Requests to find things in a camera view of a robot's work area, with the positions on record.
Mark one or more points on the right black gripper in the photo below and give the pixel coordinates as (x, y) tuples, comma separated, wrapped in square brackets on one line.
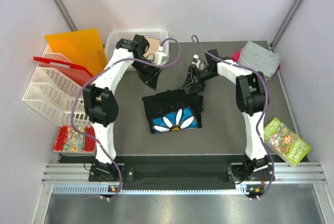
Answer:
[(195, 87)]

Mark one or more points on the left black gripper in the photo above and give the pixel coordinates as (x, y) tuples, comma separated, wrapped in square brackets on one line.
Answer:
[(151, 79)]

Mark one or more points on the black t shirt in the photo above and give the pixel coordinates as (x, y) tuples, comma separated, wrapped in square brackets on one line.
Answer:
[(173, 110)]

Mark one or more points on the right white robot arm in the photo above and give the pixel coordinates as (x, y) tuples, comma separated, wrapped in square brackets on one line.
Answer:
[(251, 100)]

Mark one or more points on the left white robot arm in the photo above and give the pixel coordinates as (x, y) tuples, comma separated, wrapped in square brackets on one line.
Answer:
[(100, 103)]

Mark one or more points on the tan folded t shirt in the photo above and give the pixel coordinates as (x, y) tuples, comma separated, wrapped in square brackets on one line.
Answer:
[(153, 46)]

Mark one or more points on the folded pink t shirt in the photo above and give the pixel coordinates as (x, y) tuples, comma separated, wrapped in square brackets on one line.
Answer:
[(235, 57)]

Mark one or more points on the white plastic basket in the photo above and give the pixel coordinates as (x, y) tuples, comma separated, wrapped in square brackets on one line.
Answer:
[(116, 35)]

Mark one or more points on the folded grey t shirt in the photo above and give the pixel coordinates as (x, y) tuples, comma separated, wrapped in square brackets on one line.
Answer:
[(260, 59)]

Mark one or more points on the red plastic folder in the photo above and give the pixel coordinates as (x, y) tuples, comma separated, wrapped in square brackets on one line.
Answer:
[(76, 73)]

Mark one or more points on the orange plastic folder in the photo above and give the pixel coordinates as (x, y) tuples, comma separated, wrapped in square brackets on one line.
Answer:
[(83, 47)]

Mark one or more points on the white file rack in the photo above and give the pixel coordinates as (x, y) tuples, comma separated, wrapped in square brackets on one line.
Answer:
[(51, 93)]

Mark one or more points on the red comic book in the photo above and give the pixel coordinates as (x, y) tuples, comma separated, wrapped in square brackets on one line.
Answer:
[(71, 142)]

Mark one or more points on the green book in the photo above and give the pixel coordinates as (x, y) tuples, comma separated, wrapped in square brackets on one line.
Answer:
[(285, 143)]

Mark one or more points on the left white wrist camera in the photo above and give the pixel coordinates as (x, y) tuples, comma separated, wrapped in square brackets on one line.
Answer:
[(160, 57)]

